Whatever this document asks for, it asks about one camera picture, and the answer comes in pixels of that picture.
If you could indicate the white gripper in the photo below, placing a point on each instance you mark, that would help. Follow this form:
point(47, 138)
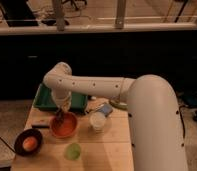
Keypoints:
point(62, 101)

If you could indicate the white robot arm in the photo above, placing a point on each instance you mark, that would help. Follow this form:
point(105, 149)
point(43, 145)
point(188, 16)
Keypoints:
point(154, 118)

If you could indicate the red bowl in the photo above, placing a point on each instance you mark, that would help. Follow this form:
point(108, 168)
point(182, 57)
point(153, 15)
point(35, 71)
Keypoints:
point(64, 129)

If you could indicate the dark bowl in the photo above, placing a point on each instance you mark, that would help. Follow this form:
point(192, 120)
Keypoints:
point(19, 141)

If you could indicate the green tray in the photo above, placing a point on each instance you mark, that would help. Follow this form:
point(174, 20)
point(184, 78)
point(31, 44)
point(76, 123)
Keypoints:
point(44, 102)

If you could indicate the black marker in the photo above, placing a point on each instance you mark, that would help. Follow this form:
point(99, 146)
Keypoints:
point(40, 126)

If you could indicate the white cup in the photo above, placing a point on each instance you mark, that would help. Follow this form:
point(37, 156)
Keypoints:
point(97, 121)

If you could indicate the orange fruit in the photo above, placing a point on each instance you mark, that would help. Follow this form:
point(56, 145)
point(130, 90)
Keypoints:
point(30, 143)

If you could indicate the green plate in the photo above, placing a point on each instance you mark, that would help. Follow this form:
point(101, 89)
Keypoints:
point(118, 105)

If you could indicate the metal railing frame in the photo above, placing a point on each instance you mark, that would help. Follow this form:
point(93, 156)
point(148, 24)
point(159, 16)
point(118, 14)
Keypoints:
point(97, 16)

